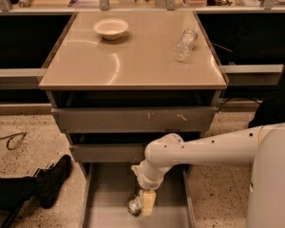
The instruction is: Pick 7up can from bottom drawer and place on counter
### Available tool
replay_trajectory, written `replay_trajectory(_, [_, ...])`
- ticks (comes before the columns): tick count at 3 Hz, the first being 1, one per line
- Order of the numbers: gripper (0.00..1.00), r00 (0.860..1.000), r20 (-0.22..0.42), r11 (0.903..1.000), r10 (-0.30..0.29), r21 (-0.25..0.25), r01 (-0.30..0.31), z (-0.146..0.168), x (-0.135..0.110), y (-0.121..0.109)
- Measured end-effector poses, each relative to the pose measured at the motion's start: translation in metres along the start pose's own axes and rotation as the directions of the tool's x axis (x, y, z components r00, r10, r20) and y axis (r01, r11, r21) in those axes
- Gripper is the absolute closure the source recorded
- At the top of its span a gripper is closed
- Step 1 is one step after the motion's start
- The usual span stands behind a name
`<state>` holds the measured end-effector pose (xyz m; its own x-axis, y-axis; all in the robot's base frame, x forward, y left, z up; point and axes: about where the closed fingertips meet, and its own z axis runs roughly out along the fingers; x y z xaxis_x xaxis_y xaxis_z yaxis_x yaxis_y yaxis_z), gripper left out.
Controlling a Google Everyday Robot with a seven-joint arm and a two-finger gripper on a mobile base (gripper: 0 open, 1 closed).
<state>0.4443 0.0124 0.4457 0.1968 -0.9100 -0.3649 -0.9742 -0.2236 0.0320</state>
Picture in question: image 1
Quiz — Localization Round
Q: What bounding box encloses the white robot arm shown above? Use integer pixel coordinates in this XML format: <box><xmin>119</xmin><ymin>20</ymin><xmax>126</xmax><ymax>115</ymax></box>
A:
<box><xmin>132</xmin><ymin>123</ymin><xmax>285</xmax><ymax>228</ymax></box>

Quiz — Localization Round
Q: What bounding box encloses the grey middle drawer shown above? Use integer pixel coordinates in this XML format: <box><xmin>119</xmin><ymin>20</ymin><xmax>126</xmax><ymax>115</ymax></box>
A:
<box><xmin>69</xmin><ymin>132</ymin><xmax>166</xmax><ymax>162</ymax></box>

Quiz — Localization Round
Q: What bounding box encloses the black office chair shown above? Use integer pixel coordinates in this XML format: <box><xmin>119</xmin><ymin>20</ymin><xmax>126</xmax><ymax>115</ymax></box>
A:
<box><xmin>248</xmin><ymin>64</ymin><xmax>285</xmax><ymax>127</ymax></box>

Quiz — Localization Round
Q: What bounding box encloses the white paper bowl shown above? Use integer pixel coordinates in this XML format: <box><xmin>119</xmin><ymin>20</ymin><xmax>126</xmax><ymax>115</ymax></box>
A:
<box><xmin>93</xmin><ymin>18</ymin><xmax>128</xmax><ymax>40</ymax></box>

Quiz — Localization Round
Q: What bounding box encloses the open bottom drawer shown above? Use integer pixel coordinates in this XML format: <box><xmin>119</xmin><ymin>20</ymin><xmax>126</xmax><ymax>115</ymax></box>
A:
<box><xmin>79</xmin><ymin>163</ymin><xmax>195</xmax><ymax>228</ymax></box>

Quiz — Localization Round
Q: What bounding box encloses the black trouser leg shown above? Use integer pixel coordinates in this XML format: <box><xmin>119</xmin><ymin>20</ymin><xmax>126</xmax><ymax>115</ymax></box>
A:
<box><xmin>0</xmin><ymin>177</ymin><xmax>38</xmax><ymax>211</ymax></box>

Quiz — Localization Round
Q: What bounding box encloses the grey drawer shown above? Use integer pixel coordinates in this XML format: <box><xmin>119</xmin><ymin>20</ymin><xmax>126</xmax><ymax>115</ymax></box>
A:
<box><xmin>51</xmin><ymin>90</ymin><xmax>217</xmax><ymax>133</ymax></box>
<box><xmin>69</xmin><ymin>132</ymin><xmax>166</xmax><ymax>162</ymax></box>

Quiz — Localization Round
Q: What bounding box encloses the black shoe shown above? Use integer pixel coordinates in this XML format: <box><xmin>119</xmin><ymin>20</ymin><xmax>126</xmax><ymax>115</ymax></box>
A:
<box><xmin>36</xmin><ymin>155</ymin><xmax>72</xmax><ymax>209</ymax></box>

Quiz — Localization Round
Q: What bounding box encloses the cable on floor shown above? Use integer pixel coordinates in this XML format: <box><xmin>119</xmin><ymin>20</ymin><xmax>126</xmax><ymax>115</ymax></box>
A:
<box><xmin>0</xmin><ymin>131</ymin><xmax>29</xmax><ymax>151</ymax></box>

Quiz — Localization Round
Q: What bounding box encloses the grey top drawer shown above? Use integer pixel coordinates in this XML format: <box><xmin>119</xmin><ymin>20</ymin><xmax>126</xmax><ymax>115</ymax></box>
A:
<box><xmin>51</xmin><ymin>90</ymin><xmax>217</xmax><ymax>133</ymax></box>

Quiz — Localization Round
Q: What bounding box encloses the clear plastic bottle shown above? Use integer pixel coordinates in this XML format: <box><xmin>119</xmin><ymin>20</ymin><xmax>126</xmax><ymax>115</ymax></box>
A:
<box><xmin>174</xmin><ymin>29</ymin><xmax>198</xmax><ymax>62</ymax></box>

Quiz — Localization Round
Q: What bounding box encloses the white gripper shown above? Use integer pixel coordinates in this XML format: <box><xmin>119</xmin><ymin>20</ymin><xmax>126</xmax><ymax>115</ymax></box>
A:
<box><xmin>131</xmin><ymin>161</ymin><xmax>165</xmax><ymax>217</ymax></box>

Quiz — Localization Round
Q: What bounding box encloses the grey drawer cabinet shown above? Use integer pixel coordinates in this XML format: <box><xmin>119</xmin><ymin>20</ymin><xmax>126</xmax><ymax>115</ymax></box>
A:
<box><xmin>38</xmin><ymin>9</ymin><xmax>228</xmax><ymax>176</ymax></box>

